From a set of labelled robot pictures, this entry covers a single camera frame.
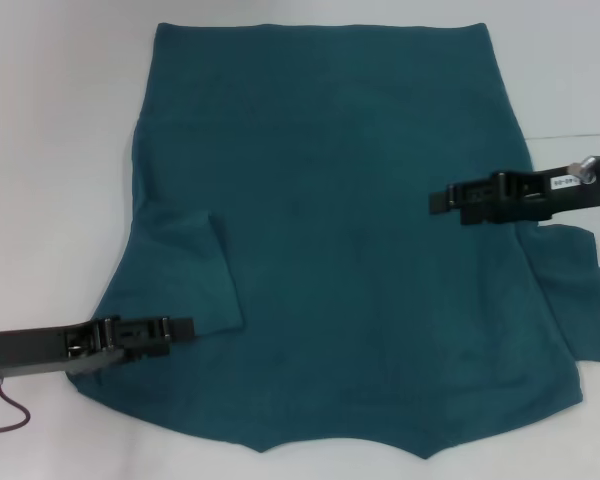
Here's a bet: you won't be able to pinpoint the teal blue shirt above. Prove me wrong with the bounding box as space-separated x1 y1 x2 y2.
64 20 600 460

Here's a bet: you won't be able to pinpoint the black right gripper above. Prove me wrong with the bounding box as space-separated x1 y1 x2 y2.
429 156 600 228

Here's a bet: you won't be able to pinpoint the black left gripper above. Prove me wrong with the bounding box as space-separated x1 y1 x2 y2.
0 314 197 376

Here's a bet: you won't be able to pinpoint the silver round connector plug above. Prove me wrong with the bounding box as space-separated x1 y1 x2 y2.
568 155 600 185

